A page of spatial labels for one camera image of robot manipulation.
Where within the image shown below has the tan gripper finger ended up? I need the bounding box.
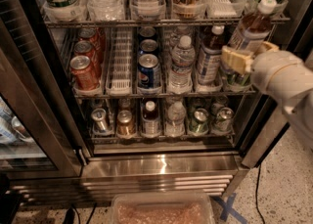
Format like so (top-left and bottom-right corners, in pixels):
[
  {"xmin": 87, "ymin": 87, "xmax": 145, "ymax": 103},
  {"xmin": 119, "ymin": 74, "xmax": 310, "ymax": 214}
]
[
  {"xmin": 258, "ymin": 41, "xmax": 280, "ymax": 54},
  {"xmin": 221, "ymin": 46, "xmax": 253, "ymax": 74}
]

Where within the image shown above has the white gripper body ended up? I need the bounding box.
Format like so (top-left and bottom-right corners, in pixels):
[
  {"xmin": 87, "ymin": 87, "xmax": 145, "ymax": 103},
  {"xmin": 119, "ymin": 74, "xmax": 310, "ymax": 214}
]
[{"xmin": 250, "ymin": 51, "xmax": 313, "ymax": 108}]

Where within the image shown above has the brown tea bottle blue label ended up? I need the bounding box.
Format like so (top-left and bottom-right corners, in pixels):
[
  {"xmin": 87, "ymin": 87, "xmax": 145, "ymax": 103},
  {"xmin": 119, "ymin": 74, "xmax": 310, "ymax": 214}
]
[{"xmin": 228, "ymin": 0, "xmax": 277, "ymax": 53}]

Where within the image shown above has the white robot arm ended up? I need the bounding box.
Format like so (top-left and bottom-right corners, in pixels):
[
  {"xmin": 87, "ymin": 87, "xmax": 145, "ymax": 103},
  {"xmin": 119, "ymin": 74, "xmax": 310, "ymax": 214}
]
[{"xmin": 221, "ymin": 44, "xmax": 313, "ymax": 149}]

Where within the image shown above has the clear water bottle middle shelf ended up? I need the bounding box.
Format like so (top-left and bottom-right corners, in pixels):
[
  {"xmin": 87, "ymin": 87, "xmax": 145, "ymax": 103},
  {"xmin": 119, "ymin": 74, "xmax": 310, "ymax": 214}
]
[{"xmin": 169, "ymin": 35, "xmax": 196, "ymax": 94}]

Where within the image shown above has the clear water bottle bottom shelf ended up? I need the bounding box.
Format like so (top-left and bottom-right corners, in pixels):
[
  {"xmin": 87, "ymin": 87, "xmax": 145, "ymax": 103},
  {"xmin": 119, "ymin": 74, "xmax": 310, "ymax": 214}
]
[{"xmin": 165, "ymin": 101, "xmax": 186, "ymax": 137}]

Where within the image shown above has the blue pepsi can middle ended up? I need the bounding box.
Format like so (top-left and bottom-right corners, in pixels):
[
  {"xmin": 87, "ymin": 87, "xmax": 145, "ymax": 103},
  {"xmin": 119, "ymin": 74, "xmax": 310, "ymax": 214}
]
[{"xmin": 139, "ymin": 39, "xmax": 158, "ymax": 56}]

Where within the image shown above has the blue pepsi can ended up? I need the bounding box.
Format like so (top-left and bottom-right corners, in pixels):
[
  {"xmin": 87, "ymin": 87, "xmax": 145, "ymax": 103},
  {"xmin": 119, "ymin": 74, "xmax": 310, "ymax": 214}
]
[
  {"xmin": 138, "ymin": 54, "xmax": 160, "ymax": 89},
  {"xmin": 139, "ymin": 39, "xmax": 158, "ymax": 56},
  {"xmin": 138, "ymin": 26, "xmax": 157, "ymax": 41}
]

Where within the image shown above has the brown tea bottle bottom shelf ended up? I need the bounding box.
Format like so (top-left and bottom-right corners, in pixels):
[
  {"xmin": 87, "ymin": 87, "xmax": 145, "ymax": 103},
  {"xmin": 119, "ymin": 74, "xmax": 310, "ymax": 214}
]
[{"xmin": 142, "ymin": 101, "xmax": 160, "ymax": 137}]

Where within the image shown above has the stainless steel display fridge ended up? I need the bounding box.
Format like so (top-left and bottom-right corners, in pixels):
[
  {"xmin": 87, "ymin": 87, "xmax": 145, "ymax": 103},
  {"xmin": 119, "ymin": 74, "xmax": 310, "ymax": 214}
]
[{"xmin": 0, "ymin": 0, "xmax": 313, "ymax": 205}]

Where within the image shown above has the copper can bottom shelf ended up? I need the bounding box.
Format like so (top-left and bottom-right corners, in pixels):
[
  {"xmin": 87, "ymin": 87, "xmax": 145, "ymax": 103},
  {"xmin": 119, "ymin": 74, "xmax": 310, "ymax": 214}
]
[{"xmin": 117, "ymin": 110, "xmax": 136, "ymax": 136}]

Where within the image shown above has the silver can bottom shelf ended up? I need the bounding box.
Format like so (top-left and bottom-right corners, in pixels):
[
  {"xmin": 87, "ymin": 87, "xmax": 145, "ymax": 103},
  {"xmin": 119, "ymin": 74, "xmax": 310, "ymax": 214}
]
[{"xmin": 91, "ymin": 109, "xmax": 110, "ymax": 132}]

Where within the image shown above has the red soda can middle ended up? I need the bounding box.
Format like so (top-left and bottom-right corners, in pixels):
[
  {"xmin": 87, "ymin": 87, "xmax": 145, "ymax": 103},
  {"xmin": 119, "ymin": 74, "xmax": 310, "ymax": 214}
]
[{"xmin": 74, "ymin": 40, "xmax": 102, "ymax": 77}]

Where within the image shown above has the red soda can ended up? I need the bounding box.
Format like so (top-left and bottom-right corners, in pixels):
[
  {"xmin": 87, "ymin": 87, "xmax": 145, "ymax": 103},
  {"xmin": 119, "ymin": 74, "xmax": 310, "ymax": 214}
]
[
  {"xmin": 78, "ymin": 28, "xmax": 104, "ymax": 63},
  {"xmin": 69, "ymin": 55, "xmax": 99, "ymax": 91},
  {"xmin": 74, "ymin": 40, "xmax": 102, "ymax": 77}
]

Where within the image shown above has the glass fridge door left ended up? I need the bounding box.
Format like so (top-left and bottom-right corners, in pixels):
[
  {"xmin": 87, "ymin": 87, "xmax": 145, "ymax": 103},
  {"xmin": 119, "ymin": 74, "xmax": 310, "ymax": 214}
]
[{"xmin": 0, "ymin": 22, "xmax": 81, "ymax": 180}]

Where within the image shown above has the green soda can front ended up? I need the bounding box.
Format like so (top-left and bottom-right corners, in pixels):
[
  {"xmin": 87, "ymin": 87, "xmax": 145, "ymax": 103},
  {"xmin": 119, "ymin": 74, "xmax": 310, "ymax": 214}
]
[{"xmin": 226, "ymin": 71, "xmax": 250, "ymax": 86}]

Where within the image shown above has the green can bottom right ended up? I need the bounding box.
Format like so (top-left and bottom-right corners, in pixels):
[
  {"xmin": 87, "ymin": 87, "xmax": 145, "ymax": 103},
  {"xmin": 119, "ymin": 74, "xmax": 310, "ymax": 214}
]
[{"xmin": 212, "ymin": 108, "xmax": 234, "ymax": 134}]

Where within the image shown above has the green can bottom left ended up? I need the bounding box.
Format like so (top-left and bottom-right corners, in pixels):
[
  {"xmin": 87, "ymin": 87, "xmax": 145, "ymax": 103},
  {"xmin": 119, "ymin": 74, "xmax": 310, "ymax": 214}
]
[{"xmin": 189, "ymin": 108, "xmax": 208, "ymax": 135}]

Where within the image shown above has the blue pepsi can front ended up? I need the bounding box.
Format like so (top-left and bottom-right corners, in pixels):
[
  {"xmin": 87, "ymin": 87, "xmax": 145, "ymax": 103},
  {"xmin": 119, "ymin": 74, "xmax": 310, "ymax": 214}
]
[{"xmin": 138, "ymin": 54, "xmax": 160, "ymax": 89}]

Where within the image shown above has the blue pepsi can rear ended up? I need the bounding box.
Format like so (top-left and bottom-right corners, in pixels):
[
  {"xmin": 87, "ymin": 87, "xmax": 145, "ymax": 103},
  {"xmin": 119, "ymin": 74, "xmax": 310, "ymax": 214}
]
[{"xmin": 138, "ymin": 26, "xmax": 157, "ymax": 41}]

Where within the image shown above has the blue tape cross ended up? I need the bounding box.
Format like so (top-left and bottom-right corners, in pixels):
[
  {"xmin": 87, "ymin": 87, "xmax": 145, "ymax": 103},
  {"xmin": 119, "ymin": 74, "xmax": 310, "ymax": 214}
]
[{"xmin": 213, "ymin": 193, "xmax": 247, "ymax": 224}]

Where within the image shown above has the red soda can rear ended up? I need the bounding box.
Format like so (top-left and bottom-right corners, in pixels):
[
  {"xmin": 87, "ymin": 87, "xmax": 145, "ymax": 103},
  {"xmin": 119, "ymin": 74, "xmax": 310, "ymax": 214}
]
[{"xmin": 78, "ymin": 28, "xmax": 104, "ymax": 63}]

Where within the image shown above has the red soda can front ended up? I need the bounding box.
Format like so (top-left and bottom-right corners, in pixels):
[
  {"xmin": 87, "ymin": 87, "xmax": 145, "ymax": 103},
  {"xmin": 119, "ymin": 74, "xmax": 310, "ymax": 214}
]
[{"xmin": 69, "ymin": 55, "xmax": 99, "ymax": 91}]

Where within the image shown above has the clear plastic bin on floor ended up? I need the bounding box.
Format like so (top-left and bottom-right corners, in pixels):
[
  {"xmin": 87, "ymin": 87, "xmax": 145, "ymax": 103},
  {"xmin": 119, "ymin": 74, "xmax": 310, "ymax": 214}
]
[{"xmin": 110, "ymin": 191, "xmax": 215, "ymax": 224}]

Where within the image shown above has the black cable right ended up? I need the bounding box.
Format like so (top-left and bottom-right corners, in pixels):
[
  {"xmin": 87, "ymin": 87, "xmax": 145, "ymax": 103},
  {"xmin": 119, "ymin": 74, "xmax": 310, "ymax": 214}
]
[{"xmin": 254, "ymin": 164, "xmax": 267, "ymax": 224}]

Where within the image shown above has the black cable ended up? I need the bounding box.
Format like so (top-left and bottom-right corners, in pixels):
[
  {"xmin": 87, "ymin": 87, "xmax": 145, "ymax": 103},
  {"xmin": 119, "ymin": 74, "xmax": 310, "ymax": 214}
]
[
  {"xmin": 62, "ymin": 202, "xmax": 98, "ymax": 224},
  {"xmin": 254, "ymin": 164, "xmax": 267, "ymax": 224}
]

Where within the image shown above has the black cable left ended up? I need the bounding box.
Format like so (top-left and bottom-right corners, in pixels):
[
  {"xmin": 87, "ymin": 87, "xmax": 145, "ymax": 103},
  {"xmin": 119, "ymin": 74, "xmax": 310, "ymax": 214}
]
[{"xmin": 62, "ymin": 202, "xmax": 98, "ymax": 224}]

